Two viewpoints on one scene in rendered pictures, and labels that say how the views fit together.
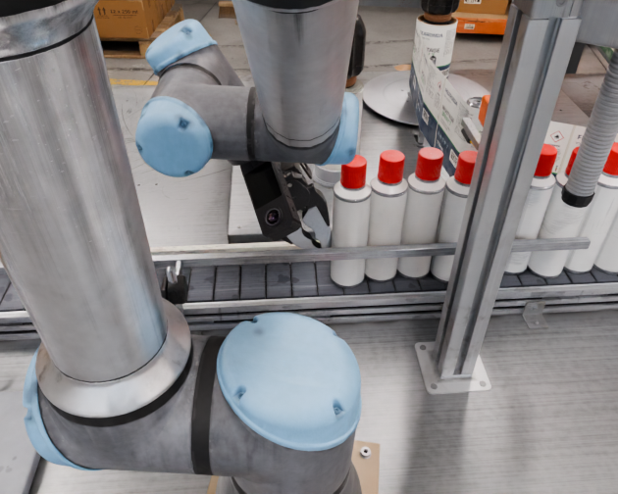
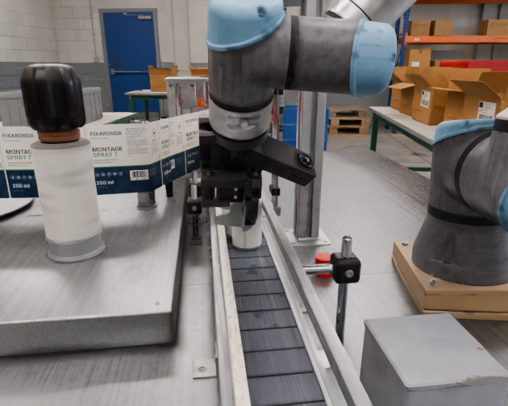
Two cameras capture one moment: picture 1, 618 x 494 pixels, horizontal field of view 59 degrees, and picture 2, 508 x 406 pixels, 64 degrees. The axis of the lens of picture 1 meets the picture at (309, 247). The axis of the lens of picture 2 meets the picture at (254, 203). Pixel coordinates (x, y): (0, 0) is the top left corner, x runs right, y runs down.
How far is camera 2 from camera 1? 0.91 m
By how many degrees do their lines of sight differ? 80
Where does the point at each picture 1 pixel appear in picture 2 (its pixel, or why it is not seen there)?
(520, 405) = (326, 223)
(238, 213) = (126, 306)
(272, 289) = (268, 276)
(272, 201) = (292, 154)
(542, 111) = not seen: hidden behind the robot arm
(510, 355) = (290, 221)
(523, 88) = not seen: hidden behind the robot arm
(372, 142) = (22, 233)
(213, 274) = (249, 312)
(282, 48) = not seen: outside the picture
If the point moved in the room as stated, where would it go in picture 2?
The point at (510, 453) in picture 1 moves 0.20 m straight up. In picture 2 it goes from (360, 227) to (368, 138)
